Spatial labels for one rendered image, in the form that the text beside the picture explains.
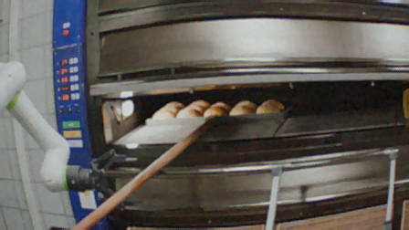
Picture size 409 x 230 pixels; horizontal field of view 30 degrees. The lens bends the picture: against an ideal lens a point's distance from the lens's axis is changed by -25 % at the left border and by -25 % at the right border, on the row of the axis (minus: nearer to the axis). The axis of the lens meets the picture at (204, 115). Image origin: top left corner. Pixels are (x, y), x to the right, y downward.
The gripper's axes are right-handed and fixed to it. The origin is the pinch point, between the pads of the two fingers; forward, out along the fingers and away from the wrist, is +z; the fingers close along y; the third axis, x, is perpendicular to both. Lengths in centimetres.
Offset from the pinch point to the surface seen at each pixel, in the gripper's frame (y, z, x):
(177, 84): -22, 3, -45
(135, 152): 3, -20, -60
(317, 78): -21, 52, -46
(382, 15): -46, 87, -61
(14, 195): 26, -93, -60
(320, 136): 2, 50, -60
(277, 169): 3.1, 39.0, -21.8
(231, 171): 2.6, 23.7, -22.6
